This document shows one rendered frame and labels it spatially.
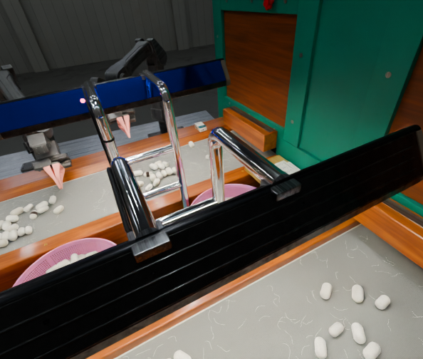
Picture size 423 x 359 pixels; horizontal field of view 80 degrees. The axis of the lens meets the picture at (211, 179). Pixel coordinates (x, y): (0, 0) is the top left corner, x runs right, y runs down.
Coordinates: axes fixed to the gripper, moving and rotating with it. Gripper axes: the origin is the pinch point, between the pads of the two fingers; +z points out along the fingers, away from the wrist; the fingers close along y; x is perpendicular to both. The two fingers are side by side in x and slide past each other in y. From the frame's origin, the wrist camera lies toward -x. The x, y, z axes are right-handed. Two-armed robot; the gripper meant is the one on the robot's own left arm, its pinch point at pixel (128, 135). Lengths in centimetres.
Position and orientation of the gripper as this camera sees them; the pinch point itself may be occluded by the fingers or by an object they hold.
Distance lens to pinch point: 103.1
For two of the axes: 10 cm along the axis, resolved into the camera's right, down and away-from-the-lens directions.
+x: -2.3, 2.7, 9.4
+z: 3.9, 9.1, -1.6
